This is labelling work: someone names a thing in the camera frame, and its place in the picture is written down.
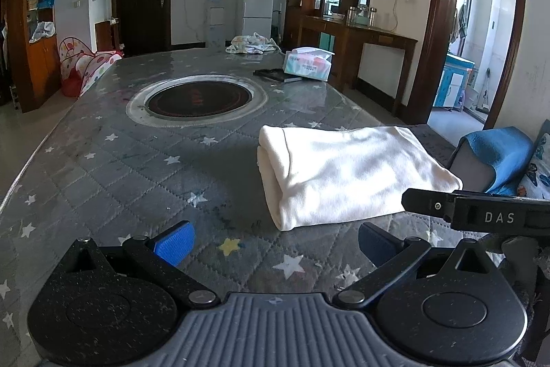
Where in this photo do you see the white cream garment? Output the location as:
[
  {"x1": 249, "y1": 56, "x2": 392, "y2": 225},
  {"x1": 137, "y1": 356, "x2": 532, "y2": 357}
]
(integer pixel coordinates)
[{"x1": 257, "y1": 126, "x2": 462, "y2": 231}]

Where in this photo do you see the grey star-patterned table cover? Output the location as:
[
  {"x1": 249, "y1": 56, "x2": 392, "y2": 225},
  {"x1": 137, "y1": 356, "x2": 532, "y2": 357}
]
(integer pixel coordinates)
[{"x1": 0, "y1": 47, "x2": 508, "y2": 367}]

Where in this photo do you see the wooden sideboard table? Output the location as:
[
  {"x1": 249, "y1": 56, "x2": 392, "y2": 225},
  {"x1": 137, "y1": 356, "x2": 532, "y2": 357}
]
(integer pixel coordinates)
[{"x1": 297, "y1": 14, "x2": 418, "y2": 116}]

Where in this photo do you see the tissue pack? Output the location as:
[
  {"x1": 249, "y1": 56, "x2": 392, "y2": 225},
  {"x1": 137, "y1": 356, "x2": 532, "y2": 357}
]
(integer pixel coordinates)
[{"x1": 283, "y1": 46, "x2": 334, "y2": 82}]

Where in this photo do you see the round black induction cooktop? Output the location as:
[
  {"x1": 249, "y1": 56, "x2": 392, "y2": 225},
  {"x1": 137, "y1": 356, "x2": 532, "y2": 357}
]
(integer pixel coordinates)
[{"x1": 126, "y1": 74, "x2": 268, "y2": 129}]

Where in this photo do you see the black flat remote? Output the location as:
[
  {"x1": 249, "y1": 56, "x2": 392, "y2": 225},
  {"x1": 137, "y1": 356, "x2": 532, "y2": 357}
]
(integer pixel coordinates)
[{"x1": 253, "y1": 69, "x2": 303, "y2": 84}]

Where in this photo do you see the polka dot play tent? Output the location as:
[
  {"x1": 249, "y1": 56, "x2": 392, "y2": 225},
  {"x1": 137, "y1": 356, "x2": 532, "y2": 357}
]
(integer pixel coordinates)
[{"x1": 59, "y1": 37, "x2": 122, "y2": 98}]

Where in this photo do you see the crumpled patterned cloth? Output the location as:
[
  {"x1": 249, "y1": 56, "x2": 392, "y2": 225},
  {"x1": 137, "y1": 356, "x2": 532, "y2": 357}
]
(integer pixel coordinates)
[{"x1": 225, "y1": 33, "x2": 281, "y2": 55}]

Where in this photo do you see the water dispenser with blue bottle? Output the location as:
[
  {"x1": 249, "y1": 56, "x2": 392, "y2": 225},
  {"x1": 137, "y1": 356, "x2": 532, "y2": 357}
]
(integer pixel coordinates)
[{"x1": 205, "y1": 0, "x2": 226, "y2": 48}]

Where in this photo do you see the white refrigerator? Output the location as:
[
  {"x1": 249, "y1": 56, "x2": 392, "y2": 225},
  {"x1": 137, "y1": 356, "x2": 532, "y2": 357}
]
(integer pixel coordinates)
[{"x1": 236, "y1": 0, "x2": 274, "y2": 38}]

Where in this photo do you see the orange wooden shelf cabinet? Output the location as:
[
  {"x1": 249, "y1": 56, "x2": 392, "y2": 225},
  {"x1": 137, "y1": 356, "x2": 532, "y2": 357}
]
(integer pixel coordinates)
[{"x1": 7, "y1": 0, "x2": 61, "y2": 113}]

